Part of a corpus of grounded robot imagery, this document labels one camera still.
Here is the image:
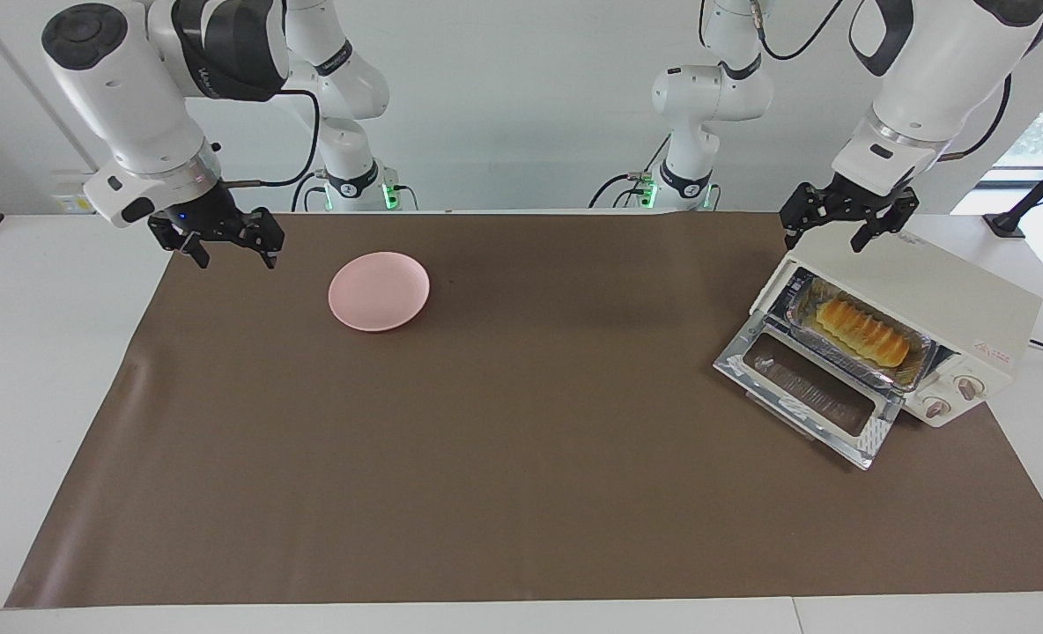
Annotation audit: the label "golden ridged bread loaf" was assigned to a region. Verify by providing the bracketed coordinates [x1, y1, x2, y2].
[814, 299, 912, 368]

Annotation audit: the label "aluminium foil baking tray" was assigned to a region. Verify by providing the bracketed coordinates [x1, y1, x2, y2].
[786, 277, 938, 393]

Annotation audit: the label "cream white toaster oven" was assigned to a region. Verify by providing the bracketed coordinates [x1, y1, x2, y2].
[751, 227, 1043, 429]

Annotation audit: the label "glass oven door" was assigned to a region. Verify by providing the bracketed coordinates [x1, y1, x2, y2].
[713, 313, 906, 470]

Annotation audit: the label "pink round plate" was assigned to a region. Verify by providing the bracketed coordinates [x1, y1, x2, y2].
[328, 252, 431, 333]

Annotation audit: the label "brown table mat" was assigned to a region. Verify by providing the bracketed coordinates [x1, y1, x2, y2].
[4, 211, 1043, 608]

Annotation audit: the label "black right base cables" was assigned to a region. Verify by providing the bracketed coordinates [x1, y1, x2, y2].
[291, 170, 329, 212]

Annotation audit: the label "black base cables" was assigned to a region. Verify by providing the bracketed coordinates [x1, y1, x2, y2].
[291, 170, 329, 212]
[588, 132, 674, 210]

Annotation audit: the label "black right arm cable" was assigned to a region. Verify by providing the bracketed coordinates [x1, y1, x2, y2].
[222, 86, 322, 188]

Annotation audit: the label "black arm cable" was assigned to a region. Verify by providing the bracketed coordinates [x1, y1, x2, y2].
[751, 0, 1013, 164]
[222, 86, 322, 188]

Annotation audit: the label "white wall power socket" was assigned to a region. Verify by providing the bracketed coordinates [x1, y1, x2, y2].
[50, 170, 101, 215]

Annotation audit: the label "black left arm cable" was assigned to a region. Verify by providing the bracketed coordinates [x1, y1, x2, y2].
[751, 0, 1013, 164]

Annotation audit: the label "black left base cables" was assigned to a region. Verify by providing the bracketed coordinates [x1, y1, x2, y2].
[588, 132, 674, 210]

